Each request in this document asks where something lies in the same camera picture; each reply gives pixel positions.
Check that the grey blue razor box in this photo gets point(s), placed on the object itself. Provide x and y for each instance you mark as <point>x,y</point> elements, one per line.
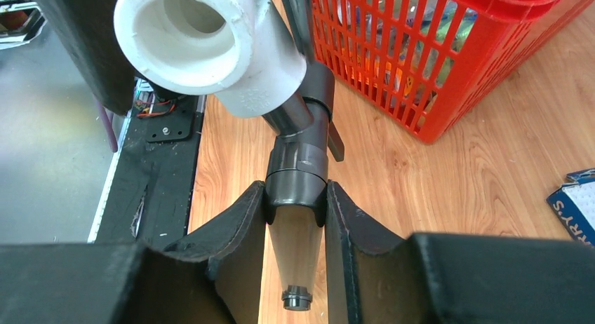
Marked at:
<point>573,204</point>

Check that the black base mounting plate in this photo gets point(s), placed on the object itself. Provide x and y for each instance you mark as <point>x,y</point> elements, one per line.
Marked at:
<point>148,191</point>

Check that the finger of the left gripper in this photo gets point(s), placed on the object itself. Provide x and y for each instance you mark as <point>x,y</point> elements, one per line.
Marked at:
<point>299,15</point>
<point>86,30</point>

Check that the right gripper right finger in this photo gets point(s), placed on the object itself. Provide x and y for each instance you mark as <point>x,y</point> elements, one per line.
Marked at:
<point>376,276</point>

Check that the dark grey metal faucet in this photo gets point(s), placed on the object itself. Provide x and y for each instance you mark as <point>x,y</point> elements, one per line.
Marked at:
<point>295,190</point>

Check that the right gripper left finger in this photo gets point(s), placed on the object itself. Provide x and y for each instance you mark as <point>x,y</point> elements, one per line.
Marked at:
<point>212,275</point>

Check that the red plastic basket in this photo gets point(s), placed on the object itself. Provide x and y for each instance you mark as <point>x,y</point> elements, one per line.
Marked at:
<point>426,63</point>

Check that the white pvc elbow fitting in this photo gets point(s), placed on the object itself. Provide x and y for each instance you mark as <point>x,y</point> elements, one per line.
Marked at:
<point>241,51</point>

